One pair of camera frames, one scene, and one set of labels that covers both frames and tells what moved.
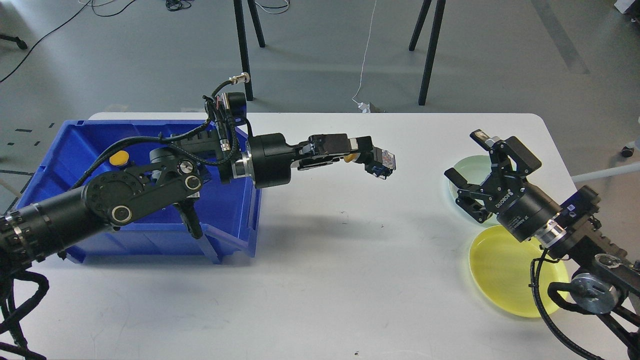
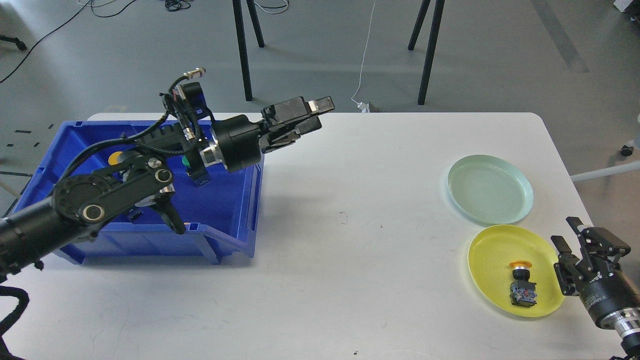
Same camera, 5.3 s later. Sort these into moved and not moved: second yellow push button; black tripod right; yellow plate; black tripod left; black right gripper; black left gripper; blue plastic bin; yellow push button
Moved: black left gripper; yellow push button; black right gripper
Not moved: blue plastic bin; black tripod right; yellow plate; black tripod left; second yellow push button
